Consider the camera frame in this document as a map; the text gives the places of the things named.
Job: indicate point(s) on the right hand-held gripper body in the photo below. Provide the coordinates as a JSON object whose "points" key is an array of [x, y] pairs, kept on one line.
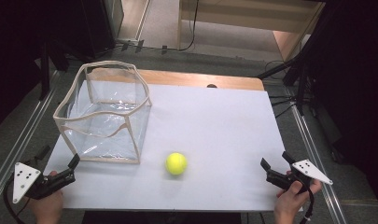
{"points": [[311, 170]]}

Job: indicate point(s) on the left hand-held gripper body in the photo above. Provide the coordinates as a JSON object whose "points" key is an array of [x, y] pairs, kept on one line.
{"points": [[34, 185]]}

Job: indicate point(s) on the clear plastic box beige trim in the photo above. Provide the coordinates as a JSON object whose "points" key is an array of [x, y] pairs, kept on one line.
{"points": [[105, 124]]}

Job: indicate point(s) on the yellow tennis ball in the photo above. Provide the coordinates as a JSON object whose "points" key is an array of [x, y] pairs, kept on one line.
{"points": [[176, 163]]}

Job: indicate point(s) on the person's left hand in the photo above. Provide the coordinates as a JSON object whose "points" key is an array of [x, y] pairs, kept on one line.
{"points": [[48, 207]]}

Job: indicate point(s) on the person's right hand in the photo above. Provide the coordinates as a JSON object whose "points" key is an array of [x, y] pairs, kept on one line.
{"points": [[289, 205]]}

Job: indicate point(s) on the white board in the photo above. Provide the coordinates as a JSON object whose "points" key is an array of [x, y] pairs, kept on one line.
{"points": [[214, 140]]}

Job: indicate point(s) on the black metal stand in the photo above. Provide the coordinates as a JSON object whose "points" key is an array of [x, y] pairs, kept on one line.
{"points": [[45, 68]]}

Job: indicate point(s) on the black tripod stand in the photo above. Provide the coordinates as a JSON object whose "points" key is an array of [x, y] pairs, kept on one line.
{"points": [[298, 68]]}

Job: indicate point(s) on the small dark round grommet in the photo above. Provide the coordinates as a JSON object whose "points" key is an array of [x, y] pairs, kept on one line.
{"points": [[211, 86]]}

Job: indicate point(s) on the black curtain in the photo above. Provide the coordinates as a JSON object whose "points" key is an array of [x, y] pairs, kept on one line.
{"points": [[12, 46], [354, 77]]}

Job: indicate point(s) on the wooden table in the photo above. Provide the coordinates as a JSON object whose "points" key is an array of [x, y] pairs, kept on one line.
{"points": [[189, 79]]}

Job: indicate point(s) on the dark cabinet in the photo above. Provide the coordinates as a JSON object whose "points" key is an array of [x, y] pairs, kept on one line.
{"points": [[99, 28]]}

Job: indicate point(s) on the light wooden furniture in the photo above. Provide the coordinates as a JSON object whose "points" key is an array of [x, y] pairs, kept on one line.
{"points": [[245, 18]]}

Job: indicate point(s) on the metal floor rail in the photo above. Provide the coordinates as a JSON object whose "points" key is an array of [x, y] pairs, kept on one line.
{"points": [[317, 161], [25, 130]]}

